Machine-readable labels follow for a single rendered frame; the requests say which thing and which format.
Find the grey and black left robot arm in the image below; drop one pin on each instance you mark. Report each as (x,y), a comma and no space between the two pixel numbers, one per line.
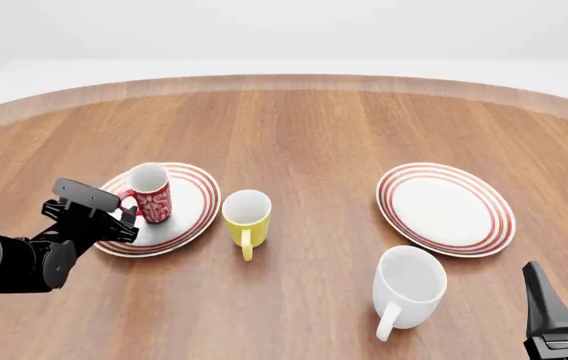
(9,262)

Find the red patterned mug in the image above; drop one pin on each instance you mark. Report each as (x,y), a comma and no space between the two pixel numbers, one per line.
(151,197)

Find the white plate with red rings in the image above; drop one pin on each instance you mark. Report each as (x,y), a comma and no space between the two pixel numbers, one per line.
(189,213)
(445,210)

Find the yellow mug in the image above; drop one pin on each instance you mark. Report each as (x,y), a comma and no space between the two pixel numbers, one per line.
(247,219)

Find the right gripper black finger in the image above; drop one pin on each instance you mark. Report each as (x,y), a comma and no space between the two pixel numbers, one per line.
(546,307)

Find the white mug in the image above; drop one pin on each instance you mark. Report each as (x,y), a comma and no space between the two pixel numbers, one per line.
(409,288)

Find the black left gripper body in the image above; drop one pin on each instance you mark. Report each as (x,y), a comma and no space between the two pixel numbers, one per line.
(81,223)

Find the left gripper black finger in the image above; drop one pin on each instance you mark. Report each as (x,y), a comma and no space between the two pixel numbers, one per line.
(126,234)
(129,216)

